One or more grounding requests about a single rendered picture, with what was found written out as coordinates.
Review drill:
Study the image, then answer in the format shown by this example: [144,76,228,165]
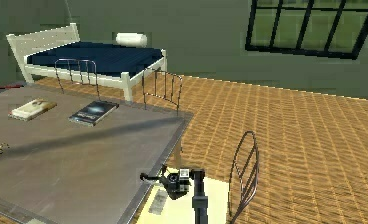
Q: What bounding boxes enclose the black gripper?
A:
[139,164,182,201]

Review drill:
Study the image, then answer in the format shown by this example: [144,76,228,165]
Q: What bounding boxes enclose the white bed with blue mattress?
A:
[5,22,168,103]

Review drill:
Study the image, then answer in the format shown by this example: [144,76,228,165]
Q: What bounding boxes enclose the white pillow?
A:
[115,31,149,48]

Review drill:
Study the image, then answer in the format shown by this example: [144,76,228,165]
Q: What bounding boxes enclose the black framed window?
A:
[244,0,368,61]

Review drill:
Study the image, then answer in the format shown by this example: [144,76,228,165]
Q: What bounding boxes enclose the beige book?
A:
[7,97,58,122]

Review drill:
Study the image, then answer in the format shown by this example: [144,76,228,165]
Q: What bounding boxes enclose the grey table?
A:
[0,84,195,224]

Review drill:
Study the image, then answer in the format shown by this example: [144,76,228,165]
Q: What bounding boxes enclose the wire chair with yellow seat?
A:
[134,130,261,224]

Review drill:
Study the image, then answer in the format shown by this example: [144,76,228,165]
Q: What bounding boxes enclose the red flat object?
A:
[0,82,27,91]

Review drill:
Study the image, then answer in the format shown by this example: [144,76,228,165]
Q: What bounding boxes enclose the dark blue book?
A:
[68,100,120,128]

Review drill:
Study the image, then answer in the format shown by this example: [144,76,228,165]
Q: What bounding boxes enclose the dark wire chair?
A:
[54,58,102,101]
[141,66,184,117]

